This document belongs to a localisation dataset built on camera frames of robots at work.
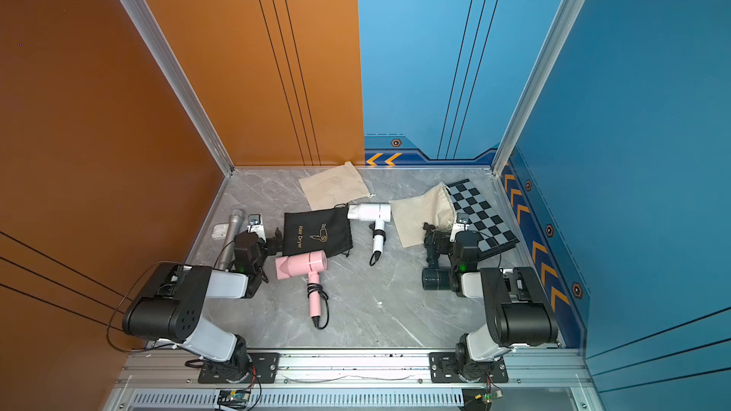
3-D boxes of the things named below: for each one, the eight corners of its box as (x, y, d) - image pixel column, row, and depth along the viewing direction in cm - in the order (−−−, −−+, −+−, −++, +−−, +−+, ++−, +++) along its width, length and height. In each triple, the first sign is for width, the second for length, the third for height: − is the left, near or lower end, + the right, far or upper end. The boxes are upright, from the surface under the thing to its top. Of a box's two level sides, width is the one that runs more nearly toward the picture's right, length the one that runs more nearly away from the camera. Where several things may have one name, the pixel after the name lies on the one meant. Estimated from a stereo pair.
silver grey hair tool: (215, 269, 94) (209, 264, 91) (236, 214, 108) (232, 208, 105) (227, 269, 94) (222, 264, 91) (246, 214, 108) (243, 208, 105)
